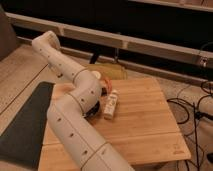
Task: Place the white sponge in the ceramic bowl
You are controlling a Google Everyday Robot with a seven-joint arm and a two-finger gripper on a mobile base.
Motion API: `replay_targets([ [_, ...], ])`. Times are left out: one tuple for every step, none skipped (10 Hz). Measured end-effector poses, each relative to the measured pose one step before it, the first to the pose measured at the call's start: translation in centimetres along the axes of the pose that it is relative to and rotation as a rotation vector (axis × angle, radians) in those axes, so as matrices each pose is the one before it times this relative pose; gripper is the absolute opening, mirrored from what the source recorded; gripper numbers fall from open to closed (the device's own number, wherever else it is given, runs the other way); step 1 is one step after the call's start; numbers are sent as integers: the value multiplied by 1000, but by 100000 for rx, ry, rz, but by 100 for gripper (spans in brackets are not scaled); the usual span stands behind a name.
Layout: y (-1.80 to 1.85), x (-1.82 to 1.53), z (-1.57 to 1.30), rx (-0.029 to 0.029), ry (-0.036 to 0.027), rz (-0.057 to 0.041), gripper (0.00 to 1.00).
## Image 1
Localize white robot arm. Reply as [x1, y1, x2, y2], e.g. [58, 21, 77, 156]
[32, 31, 135, 171]

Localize orange object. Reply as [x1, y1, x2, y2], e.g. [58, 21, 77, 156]
[104, 77, 112, 94]

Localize yellow-green cloth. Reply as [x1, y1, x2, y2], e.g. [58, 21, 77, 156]
[87, 63, 127, 80]

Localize white tube bottle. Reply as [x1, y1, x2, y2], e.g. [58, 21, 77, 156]
[103, 90, 118, 119]

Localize black stand leg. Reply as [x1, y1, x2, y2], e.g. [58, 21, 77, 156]
[89, 51, 100, 64]

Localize dark grey floor mat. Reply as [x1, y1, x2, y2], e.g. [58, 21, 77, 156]
[0, 82, 54, 169]

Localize black cables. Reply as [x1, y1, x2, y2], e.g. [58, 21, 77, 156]
[166, 79, 213, 171]

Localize white shelf rail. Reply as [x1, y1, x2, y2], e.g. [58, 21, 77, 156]
[6, 12, 213, 68]

